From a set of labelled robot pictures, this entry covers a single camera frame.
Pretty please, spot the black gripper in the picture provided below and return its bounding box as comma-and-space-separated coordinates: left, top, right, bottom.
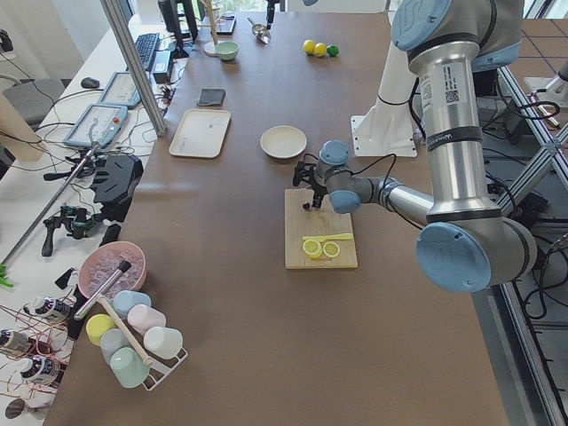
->
310, 170, 328, 209

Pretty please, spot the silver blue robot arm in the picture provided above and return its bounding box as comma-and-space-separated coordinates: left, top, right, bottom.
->
294, 1, 537, 292
266, 0, 318, 29

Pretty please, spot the cream rabbit tray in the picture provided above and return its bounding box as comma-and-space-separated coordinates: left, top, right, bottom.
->
169, 108, 231, 159

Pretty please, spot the wooden cutting board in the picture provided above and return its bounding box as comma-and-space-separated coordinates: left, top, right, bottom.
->
284, 189, 359, 270

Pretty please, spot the yellow plastic knife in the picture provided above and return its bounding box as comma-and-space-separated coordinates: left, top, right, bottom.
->
302, 233, 353, 242

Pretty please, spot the lemon slice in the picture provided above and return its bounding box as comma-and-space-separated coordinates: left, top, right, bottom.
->
302, 239, 323, 259
321, 241, 341, 258

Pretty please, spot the cream round plate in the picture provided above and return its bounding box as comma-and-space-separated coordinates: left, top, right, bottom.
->
260, 125, 307, 159

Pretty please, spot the green lime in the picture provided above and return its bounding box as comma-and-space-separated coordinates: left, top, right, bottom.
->
327, 44, 340, 57

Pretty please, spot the yellow lemon near lime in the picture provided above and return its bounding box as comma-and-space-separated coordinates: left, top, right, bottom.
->
313, 43, 327, 58

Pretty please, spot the grey folded cloth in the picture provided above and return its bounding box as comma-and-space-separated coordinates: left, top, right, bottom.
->
197, 88, 225, 107

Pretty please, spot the yellow lemon outer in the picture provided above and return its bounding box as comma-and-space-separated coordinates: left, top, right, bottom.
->
303, 39, 316, 55

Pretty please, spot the mint green bowl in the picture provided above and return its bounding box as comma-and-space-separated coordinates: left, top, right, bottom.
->
215, 41, 239, 61

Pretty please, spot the metal scoop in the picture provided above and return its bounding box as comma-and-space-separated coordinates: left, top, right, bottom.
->
248, 17, 271, 44

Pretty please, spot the wooden cup stand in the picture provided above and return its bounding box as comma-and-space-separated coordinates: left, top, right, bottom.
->
200, 0, 222, 57

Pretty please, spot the blue teach pendant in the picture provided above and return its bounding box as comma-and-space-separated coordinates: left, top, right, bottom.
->
99, 72, 141, 109
63, 103, 128, 147

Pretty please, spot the pink ice bowl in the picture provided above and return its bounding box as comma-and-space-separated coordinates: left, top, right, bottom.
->
78, 241, 147, 299

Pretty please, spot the black keyboard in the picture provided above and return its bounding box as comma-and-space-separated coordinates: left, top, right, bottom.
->
135, 33, 160, 71

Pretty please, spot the pastel cup rack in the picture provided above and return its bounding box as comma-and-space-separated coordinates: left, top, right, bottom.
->
83, 295, 189, 391

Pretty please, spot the black monitor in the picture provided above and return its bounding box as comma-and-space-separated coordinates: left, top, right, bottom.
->
157, 0, 198, 59

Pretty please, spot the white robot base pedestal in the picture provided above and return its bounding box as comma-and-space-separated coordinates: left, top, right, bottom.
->
351, 44, 417, 157

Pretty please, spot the aluminium frame post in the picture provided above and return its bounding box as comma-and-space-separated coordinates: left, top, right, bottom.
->
100, 0, 167, 137

